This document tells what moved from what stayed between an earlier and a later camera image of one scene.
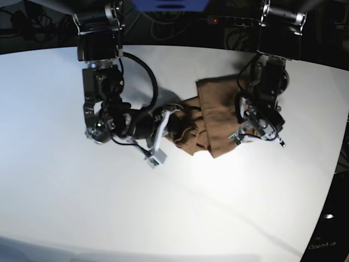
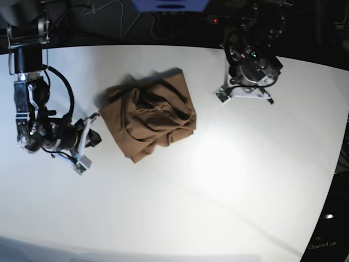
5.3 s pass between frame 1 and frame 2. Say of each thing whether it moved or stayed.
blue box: stayed
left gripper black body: moved
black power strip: stayed
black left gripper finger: moved
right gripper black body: moved
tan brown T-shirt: moved
